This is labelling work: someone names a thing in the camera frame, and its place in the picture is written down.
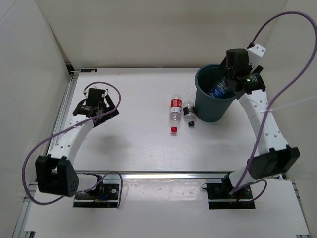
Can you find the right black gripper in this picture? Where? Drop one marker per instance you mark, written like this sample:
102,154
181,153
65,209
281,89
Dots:
222,67

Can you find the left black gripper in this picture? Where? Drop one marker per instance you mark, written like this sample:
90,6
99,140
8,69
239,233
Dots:
107,117

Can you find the blue label Aquafina bottle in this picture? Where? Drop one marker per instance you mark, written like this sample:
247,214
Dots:
221,90

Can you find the red label plastic bottle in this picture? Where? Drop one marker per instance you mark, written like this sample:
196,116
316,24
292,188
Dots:
175,112

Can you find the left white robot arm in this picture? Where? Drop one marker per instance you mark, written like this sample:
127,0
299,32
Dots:
55,172

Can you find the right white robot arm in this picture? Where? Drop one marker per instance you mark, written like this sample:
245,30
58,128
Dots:
271,154

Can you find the dark teal plastic bin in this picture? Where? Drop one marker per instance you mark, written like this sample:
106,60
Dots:
207,108

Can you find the black label plastic bottle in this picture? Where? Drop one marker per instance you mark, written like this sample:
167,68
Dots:
189,113

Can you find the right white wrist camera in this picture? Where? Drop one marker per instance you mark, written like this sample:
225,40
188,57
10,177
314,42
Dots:
255,53

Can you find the aluminium front rail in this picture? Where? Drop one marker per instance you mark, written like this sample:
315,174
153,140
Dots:
173,174

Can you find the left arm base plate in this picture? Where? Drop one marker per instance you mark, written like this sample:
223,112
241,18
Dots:
99,191

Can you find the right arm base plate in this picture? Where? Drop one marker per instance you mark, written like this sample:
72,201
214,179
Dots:
220,199

